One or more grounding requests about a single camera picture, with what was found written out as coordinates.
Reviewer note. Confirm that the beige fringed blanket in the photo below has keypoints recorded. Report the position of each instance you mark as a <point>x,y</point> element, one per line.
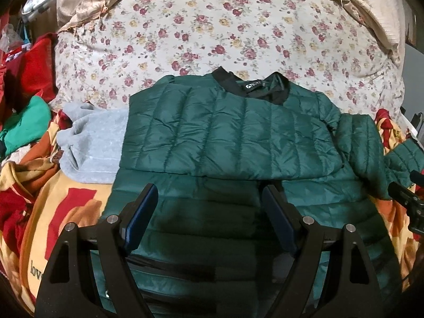
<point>381,6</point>

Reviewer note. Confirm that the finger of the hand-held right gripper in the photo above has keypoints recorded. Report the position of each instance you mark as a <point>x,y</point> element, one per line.
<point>402,193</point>
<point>417,177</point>

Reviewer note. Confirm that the red cloth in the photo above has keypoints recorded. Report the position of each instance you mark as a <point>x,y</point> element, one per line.
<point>33,69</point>

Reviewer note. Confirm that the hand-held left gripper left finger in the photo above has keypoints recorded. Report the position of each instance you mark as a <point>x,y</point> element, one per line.
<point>140,212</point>

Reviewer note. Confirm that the green puffer jacket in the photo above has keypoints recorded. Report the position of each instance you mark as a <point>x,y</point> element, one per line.
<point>232,122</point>

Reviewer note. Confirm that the grey sweatshirt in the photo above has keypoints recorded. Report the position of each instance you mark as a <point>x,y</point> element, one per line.
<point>96,145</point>

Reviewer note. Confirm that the grey panel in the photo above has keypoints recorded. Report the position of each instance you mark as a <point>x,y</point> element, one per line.
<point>415,73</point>

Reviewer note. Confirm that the light green cloth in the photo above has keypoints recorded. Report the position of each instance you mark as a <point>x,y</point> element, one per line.
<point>26,119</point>

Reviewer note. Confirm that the yellow and red printed blanket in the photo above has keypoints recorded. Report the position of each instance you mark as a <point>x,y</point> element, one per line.
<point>66,205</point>

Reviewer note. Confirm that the floral bed sheet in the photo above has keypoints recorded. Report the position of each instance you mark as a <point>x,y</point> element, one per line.
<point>215,23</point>

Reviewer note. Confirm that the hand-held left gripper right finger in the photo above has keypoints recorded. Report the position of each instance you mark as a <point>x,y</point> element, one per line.
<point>277,215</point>

